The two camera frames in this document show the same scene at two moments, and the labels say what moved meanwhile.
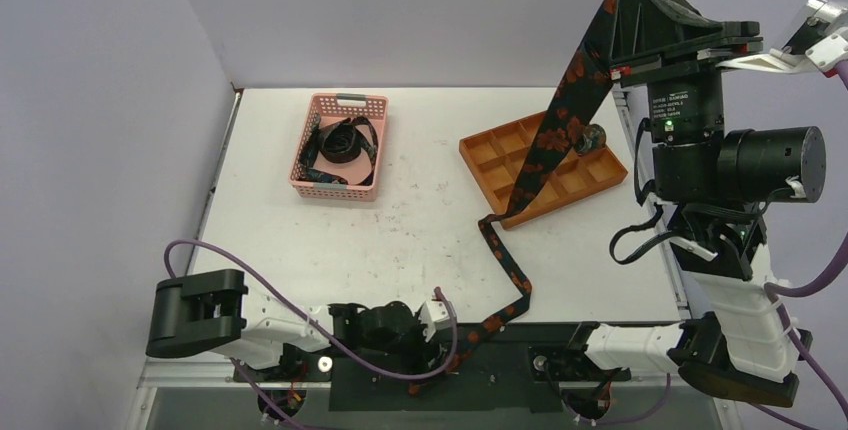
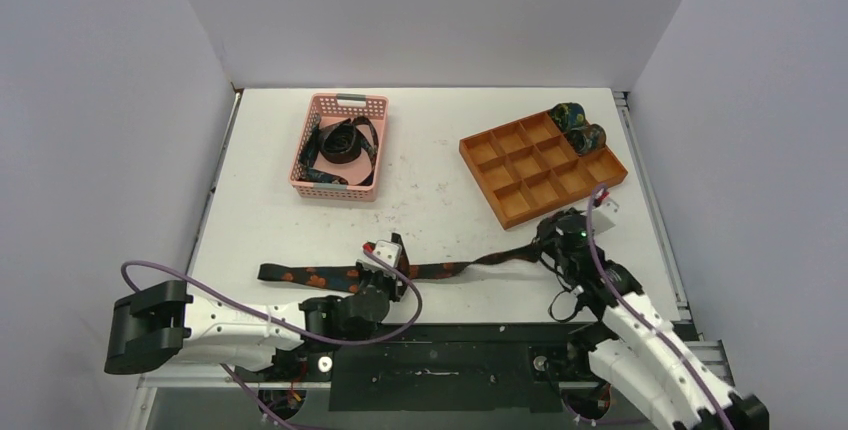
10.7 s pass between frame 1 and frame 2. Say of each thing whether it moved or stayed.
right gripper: moved
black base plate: stayed
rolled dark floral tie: stayed
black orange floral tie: moved
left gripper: moved
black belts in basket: stayed
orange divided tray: stayed
